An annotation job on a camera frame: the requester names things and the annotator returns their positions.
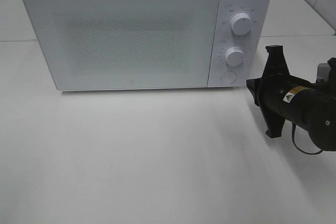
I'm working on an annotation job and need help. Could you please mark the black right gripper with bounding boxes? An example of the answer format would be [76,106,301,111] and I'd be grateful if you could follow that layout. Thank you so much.
[256,45,320,138]

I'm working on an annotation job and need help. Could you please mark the round white door button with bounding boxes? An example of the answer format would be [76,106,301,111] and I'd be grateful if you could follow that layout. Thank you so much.
[221,71,237,86]

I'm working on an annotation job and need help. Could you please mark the white timer knob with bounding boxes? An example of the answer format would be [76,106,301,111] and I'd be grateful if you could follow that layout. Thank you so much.
[224,47,244,67]

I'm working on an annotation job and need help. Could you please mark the white microwave door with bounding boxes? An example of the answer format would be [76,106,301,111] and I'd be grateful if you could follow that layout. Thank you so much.
[23,0,218,91]

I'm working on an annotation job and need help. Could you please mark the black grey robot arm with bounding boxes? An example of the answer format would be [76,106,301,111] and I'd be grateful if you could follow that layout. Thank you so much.
[246,45,335,151]

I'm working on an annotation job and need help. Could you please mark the upper white power knob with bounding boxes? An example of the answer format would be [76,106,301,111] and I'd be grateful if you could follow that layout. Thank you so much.
[229,11,253,36]

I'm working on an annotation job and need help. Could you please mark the white microwave oven body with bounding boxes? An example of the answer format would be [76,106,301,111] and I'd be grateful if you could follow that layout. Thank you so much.
[20,0,274,94]

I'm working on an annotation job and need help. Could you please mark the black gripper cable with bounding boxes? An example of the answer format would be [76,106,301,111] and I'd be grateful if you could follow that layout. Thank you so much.
[290,123,325,155]

